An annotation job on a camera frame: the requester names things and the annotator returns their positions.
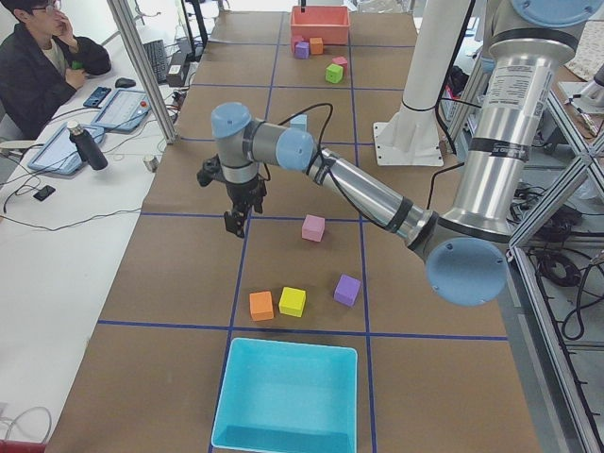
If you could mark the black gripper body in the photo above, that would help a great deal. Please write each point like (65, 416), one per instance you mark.
(242, 192)

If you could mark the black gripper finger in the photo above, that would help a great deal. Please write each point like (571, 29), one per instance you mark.
(235, 221)
(257, 203)

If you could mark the light blue foam block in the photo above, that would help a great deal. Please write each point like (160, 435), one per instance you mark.
(300, 122)

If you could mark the near pink foam block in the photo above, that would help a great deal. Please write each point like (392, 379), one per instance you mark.
(313, 228)

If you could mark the near orange foam block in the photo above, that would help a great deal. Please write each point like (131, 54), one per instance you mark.
(261, 306)

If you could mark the orange foam block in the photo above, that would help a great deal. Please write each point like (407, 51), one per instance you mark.
(316, 46)
(261, 306)

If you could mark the small silver can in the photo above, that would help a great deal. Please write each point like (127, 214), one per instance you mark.
(151, 163)

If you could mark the yellow foam block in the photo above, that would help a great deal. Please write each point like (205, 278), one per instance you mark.
(292, 301)

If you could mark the near purple foam block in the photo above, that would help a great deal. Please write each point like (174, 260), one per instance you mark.
(347, 290)

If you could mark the purple foam block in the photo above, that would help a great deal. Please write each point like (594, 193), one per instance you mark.
(347, 290)
(302, 50)

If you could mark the far blue-cased tablet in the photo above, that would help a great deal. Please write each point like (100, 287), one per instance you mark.
(123, 112)

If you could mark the blue-cased tablet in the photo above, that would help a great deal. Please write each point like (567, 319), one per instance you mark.
(59, 156)
(123, 112)

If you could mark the green foam block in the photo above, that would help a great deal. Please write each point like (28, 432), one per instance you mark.
(334, 73)

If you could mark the far purple foam block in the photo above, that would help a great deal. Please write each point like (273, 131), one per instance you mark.
(302, 50)

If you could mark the black water bottle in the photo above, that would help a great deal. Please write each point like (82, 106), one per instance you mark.
(86, 146)

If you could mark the far dark pink foam block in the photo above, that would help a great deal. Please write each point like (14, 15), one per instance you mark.
(342, 62)

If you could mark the black computer mouse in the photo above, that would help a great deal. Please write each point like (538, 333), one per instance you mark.
(124, 83)

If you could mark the far orange foam block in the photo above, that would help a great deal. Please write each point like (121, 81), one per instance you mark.
(316, 46)

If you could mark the black keyboard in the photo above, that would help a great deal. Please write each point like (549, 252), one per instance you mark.
(156, 55)

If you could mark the blue smartphone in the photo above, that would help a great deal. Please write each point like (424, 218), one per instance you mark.
(97, 97)

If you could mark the cyan plastic bin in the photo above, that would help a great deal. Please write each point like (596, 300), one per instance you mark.
(287, 397)

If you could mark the near blue-cased tablet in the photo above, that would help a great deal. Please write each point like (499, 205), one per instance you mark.
(59, 156)

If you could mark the small black phone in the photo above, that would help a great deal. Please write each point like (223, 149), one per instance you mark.
(44, 193)

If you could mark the red plastic bin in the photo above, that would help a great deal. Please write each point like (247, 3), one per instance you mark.
(330, 23)

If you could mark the seated person in black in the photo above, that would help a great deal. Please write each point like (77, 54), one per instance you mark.
(44, 63)

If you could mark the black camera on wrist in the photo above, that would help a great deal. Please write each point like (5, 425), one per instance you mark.
(211, 170)

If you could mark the aluminium frame post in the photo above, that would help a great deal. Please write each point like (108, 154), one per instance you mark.
(125, 23)

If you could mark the white camera pedestal column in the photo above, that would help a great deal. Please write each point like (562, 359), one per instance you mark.
(411, 137)

